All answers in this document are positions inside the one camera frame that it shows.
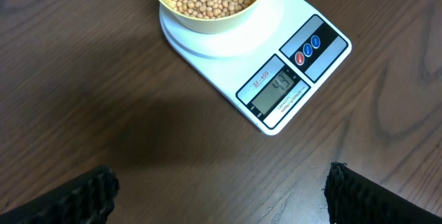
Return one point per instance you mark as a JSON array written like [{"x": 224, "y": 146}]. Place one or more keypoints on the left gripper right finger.
[{"x": 353, "y": 199}]

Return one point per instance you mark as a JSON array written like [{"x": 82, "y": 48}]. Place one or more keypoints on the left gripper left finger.
[{"x": 88, "y": 198}]

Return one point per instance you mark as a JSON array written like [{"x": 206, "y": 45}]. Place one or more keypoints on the white digital kitchen scale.
[{"x": 269, "y": 66}]

